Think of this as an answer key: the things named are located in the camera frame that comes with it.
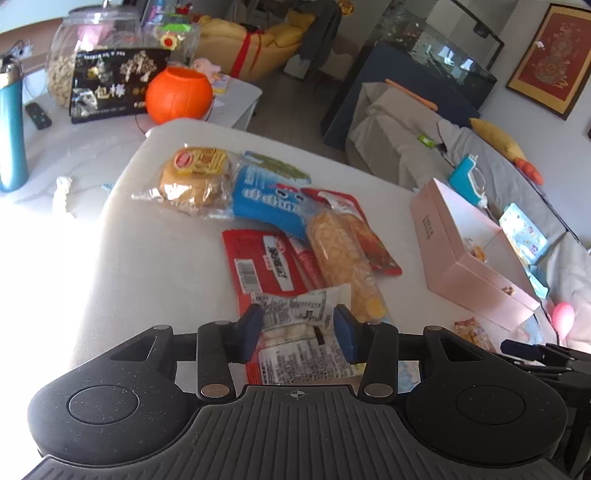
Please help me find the clear yellow cracker packet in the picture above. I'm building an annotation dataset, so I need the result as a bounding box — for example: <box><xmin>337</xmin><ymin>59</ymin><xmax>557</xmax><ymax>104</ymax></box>
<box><xmin>305</xmin><ymin>194</ymin><xmax>393</xmax><ymax>326</ymax></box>

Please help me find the long red snack packet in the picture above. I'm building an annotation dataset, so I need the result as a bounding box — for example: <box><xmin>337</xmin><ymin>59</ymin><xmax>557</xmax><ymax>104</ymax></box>
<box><xmin>222</xmin><ymin>229</ymin><xmax>326</xmax><ymax>298</ymax></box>

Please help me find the black printed snack box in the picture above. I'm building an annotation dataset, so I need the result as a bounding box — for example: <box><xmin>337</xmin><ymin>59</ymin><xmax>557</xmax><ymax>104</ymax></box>
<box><xmin>69</xmin><ymin>47</ymin><xmax>171</xmax><ymax>124</ymax></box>

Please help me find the pink ball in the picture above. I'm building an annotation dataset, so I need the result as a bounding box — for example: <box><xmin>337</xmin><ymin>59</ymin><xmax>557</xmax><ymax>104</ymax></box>
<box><xmin>549</xmin><ymin>302</ymin><xmax>575</xmax><ymax>340</ymax></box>

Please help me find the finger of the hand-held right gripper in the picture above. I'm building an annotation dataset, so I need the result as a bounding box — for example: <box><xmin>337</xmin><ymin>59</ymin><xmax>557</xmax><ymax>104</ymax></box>
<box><xmin>501</xmin><ymin>339</ymin><xmax>555</xmax><ymax>360</ymax></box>
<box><xmin>503</xmin><ymin>353</ymin><xmax>573</xmax><ymax>374</ymax></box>

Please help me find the teal toy device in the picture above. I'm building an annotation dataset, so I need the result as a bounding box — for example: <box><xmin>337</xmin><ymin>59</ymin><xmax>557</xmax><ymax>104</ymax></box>
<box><xmin>449</xmin><ymin>154</ymin><xmax>490</xmax><ymax>206</ymax></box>

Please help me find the blue water bottle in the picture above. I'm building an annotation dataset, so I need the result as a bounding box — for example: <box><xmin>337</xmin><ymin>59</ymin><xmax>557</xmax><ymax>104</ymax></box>
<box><xmin>0</xmin><ymin>55</ymin><xmax>29</xmax><ymax>192</ymax></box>

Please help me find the glass fish tank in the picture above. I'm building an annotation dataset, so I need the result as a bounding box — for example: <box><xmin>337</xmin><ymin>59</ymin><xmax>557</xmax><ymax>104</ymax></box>
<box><xmin>360</xmin><ymin>0</ymin><xmax>504</xmax><ymax>109</ymax></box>

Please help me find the beige table cloth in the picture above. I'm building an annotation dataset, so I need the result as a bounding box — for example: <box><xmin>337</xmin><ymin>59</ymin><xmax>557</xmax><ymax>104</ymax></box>
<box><xmin>69</xmin><ymin>117</ymin><xmax>462</xmax><ymax>402</ymax></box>

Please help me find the grey covered sofa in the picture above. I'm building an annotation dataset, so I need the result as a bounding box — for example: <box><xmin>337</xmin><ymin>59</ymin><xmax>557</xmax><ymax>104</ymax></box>
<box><xmin>346</xmin><ymin>83</ymin><xmax>591</xmax><ymax>344</ymax></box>

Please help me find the orange pumpkin bucket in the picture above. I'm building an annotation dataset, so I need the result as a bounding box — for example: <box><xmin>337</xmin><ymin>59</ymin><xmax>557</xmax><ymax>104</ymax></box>
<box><xmin>145</xmin><ymin>67</ymin><xmax>214</xmax><ymax>124</ymax></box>

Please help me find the short orange carrot plush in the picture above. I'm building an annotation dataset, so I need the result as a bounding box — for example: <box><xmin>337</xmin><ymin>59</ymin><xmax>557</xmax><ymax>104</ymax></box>
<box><xmin>515</xmin><ymin>158</ymin><xmax>544</xmax><ymax>184</ymax></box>

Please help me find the white knotted cord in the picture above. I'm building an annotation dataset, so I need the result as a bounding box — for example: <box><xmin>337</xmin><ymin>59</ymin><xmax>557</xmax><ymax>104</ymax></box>
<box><xmin>52</xmin><ymin>175</ymin><xmax>74</xmax><ymax>215</ymax></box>

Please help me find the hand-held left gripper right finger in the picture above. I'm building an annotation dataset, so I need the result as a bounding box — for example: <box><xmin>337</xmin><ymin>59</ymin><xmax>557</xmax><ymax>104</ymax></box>
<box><xmin>332</xmin><ymin>304</ymin><xmax>490</xmax><ymax>400</ymax></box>

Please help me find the bread packet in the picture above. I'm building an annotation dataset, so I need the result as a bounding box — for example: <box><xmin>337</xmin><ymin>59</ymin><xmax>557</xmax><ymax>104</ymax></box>
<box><xmin>131</xmin><ymin>145</ymin><xmax>236</xmax><ymax>220</ymax></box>

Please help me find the yellow sofa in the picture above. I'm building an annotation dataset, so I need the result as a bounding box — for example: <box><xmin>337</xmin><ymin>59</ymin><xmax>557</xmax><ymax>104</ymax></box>
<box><xmin>196</xmin><ymin>11</ymin><xmax>319</xmax><ymax>84</ymax></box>

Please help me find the yellow banana plush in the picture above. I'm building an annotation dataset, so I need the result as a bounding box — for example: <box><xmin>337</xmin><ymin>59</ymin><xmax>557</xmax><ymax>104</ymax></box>
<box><xmin>470</xmin><ymin>117</ymin><xmax>527</xmax><ymax>162</ymax></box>

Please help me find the clear jar of nuts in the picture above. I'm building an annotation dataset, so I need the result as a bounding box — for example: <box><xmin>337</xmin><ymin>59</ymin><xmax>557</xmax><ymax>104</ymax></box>
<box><xmin>45</xmin><ymin>7</ymin><xmax>148</xmax><ymax>109</ymax></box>

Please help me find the long orange carrot plush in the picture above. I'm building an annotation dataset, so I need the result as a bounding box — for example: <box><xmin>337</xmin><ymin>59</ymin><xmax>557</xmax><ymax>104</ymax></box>
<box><xmin>385</xmin><ymin>78</ymin><xmax>438</xmax><ymax>112</ymax></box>

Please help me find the pink box lid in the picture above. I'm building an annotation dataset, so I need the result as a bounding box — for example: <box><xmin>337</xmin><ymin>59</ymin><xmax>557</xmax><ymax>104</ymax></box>
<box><xmin>410</xmin><ymin>178</ymin><xmax>541</xmax><ymax>330</ymax></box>

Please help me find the small printed snack packet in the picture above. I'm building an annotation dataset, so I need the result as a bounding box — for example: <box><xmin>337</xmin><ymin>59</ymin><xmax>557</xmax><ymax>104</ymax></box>
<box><xmin>454</xmin><ymin>318</ymin><xmax>497</xmax><ymax>354</ymax></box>

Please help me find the blue snack packet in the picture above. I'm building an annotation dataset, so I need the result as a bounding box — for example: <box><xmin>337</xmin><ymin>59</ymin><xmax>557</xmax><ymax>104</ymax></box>
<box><xmin>231</xmin><ymin>150</ymin><xmax>319</xmax><ymax>241</ymax></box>

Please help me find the red ribbon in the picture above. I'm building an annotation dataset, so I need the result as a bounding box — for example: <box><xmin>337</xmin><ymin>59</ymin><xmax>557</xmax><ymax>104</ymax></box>
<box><xmin>231</xmin><ymin>30</ymin><xmax>278</xmax><ymax>78</ymax></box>

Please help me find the clear bag of toys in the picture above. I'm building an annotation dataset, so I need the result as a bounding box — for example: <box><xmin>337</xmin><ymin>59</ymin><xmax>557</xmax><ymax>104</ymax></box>
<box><xmin>141</xmin><ymin>0</ymin><xmax>201</xmax><ymax>65</ymax></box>

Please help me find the pink bunny plush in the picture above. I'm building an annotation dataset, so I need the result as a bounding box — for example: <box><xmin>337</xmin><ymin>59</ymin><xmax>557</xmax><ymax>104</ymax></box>
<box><xmin>191</xmin><ymin>58</ymin><xmax>222</xmax><ymax>77</ymax></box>

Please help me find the light blue printed sheet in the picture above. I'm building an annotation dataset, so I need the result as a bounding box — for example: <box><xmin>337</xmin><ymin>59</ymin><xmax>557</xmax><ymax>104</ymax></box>
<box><xmin>499</xmin><ymin>203</ymin><xmax>548</xmax><ymax>266</ymax></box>

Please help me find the dark blue cabinet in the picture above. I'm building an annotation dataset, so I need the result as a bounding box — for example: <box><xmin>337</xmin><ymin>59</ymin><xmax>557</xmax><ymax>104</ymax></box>
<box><xmin>321</xmin><ymin>44</ymin><xmax>481</xmax><ymax>149</ymax></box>

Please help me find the dark hanging coat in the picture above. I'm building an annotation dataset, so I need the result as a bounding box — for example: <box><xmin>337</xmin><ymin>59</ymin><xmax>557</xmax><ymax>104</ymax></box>
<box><xmin>300</xmin><ymin>0</ymin><xmax>342</xmax><ymax>61</ymax></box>

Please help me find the white low table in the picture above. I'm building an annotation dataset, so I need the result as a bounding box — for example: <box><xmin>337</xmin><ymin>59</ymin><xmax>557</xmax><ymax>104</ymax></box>
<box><xmin>0</xmin><ymin>69</ymin><xmax>264</xmax><ymax>208</ymax></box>

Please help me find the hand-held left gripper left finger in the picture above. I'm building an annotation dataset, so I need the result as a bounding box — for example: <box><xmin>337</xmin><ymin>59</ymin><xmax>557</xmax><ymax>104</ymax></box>
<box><xmin>108</xmin><ymin>304</ymin><xmax>265</xmax><ymax>401</ymax></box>

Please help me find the framed red picture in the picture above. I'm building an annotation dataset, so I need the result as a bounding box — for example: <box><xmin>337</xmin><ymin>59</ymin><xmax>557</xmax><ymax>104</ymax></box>
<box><xmin>505</xmin><ymin>4</ymin><xmax>591</xmax><ymax>121</ymax></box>

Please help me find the red chicken snack packet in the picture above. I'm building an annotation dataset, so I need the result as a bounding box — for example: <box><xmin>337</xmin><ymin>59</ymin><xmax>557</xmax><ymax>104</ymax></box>
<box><xmin>300</xmin><ymin>187</ymin><xmax>403</xmax><ymax>277</ymax></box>

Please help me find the clear packet with white label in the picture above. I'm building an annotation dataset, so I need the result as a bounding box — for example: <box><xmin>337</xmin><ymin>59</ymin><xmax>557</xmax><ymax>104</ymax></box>
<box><xmin>248</xmin><ymin>283</ymin><xmax>362</xmax><ymax>386</ymax></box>

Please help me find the black remote control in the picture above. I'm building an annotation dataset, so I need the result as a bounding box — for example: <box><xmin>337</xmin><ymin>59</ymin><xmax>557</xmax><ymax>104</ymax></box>
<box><xmin>25</xmin><ymin>102</ymin><xmax>52</xmax><ymax>130</ymax></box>

